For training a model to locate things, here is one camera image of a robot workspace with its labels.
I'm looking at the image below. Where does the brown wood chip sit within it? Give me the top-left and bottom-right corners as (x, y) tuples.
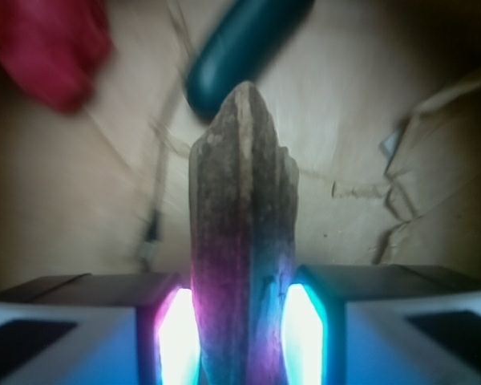
(189, 82), (299, 384)

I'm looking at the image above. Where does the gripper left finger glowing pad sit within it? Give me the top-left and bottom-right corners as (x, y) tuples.
(0, 273), (200, 384)

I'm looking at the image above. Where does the crumpled red cloth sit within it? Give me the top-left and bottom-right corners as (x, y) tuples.
(0, 1), (111, 113)

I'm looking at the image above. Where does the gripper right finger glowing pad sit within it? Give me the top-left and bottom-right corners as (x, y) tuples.
(282, 265), (481, 384)

